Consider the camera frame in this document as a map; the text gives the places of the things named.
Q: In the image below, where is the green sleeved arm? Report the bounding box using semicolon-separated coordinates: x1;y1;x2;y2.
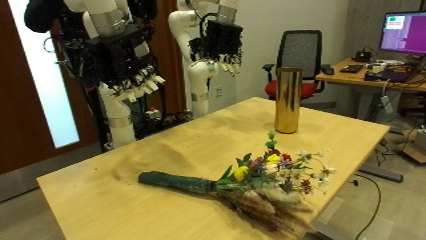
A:
137;130;338;240

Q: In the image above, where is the gold cylindrical vase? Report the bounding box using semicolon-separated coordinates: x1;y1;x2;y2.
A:
273;66;305;135

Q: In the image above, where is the red emergency stop button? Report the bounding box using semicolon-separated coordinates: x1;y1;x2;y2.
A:
145;106;162;121

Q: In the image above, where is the black mesh office chair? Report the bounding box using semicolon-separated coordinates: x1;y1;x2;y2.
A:
261;29;333;101

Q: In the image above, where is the brown door with frosted window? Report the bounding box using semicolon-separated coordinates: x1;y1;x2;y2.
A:
0;0;102;176

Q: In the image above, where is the black keyboard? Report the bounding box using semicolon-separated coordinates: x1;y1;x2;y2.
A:
338;64;366;74

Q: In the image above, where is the wooden office desk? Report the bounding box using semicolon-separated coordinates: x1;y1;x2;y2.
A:
314;57;426;121

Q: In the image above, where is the open dark laptop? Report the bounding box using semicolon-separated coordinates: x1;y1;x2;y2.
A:
379;55;426;83

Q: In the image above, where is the computer monitor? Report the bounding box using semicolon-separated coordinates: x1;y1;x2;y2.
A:
378;11;426;57

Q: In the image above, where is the white hanging power adapter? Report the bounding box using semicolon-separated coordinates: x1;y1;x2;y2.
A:
379;94;395;115

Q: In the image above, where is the grey table base foot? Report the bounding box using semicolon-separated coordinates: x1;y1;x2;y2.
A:
357;163;405;184

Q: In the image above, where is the cardboard box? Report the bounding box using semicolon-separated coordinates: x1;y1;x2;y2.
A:
399;129;426;165

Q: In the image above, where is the black floor cable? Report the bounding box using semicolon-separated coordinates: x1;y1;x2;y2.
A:
349;172;383;240

